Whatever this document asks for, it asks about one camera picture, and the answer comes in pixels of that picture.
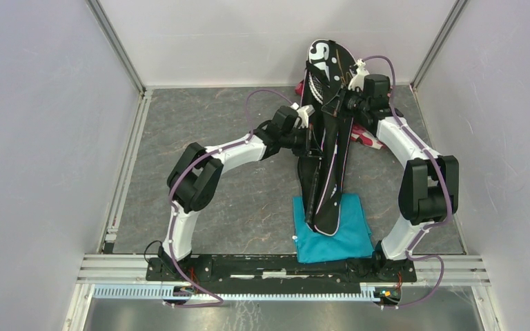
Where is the slotted cable duct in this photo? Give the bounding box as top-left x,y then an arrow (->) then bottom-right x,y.
92,284 -> 399,304

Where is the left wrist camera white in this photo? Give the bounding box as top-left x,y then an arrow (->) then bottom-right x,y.
291,103 -> 315,129

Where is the badminton racket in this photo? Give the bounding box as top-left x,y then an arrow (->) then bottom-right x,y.
305,163 -> 320,226
308,72 -> 325,104

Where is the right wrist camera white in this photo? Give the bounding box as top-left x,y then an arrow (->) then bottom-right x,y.
347,59 -> 370,92

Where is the black racket cover bag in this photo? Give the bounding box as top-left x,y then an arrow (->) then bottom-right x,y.
297,39 -> 355,237

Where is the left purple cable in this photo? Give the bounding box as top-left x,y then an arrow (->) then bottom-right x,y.
166,89 -> 295,308

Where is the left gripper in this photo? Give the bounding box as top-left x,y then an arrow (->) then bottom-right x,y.
279,123 -> 323,157

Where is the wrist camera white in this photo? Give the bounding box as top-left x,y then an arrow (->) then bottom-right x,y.
291,103 -> 315,129
347,59 -> 370,92

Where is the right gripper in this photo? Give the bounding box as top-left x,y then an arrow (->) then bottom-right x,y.
322,84 -> 369,120

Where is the teal folded cloth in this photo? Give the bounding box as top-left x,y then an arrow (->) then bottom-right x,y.
293,194 -> 374,264

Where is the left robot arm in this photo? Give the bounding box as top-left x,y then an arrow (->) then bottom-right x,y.
158,103 -> 315,281

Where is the pink camouflage bag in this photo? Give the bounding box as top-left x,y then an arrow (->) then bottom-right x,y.
295,74 -> 399,150

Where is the purple cable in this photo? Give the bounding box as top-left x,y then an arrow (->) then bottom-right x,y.
166,89 -> 295,308
361,54 -> 454,309

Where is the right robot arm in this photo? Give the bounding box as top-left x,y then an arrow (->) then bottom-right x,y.
332,74 -> 459,281

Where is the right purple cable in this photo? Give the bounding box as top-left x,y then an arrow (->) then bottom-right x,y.
361,54 -> 454,309

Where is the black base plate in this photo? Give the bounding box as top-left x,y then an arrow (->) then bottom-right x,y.
146,254 -> 418,295

